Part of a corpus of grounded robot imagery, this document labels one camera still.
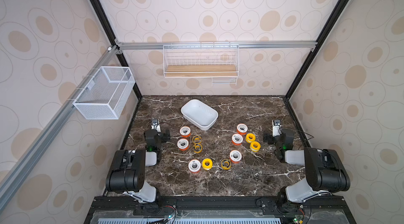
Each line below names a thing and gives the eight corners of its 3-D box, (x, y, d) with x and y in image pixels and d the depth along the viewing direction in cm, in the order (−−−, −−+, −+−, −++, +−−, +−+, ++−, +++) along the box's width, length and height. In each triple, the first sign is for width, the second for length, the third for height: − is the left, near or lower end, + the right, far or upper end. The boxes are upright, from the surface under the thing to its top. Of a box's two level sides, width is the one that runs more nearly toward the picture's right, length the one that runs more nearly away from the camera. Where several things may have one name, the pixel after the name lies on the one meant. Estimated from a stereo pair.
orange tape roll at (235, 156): (230, 163, 89) (230, 161, 87) (228, 151, 94) (229, 149, 92) (241, 163, 89) (242, 161, 87) (240, 151, 94) (240, 149, 92)
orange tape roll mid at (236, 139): (232, 145, 96) (232, 143, 94) (231, 135, 101) (231, 133, 99) (243, 145, 96) (243, 143, 94) (241, 135, 101) (242, 133, 99)
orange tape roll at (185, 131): (179, 137, 100) (179, 135, 98) (180, 128, 104) (180, 126, 103) (190, 137, 100) (190, 135, 98) (191, 128, 104) (190, 126, 103)
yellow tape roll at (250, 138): (246, 143, 97) (246, 141, 96) (244, 135, 101) (245, 133, 99) (256, 143, 97) (256, 141, 96) (254, 135, 101) (254, 133, 99)
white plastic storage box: (177, 114, 112) (176, 109, 107) (192, 102, 120) (192, 96, 115) (205, 135, 101) (205, 130, 96) (220, 119, 109) (221, 114, 104)
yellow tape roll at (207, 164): (202, 170, 87) (202, 168, 85) (202, 159, 91) (202, 158, 89) (212, 170, 87) (212, 168, 85) (212, 159, 91) (212, 158, 89)
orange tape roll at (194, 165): (188, 173, 86) (187, 171, 84) (189, 160, 90) (188, 159, 88) (201, 173, 86) (200, 171, 84) (201, 160, 90) (201, 159, 88)
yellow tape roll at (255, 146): (250, 151, 94) (251, 149, 92) (249, 143, 97) (249, 141, 95) (260, 151, 94) (261, 149, 92) (258, 143, 97) (259, 141, 95)
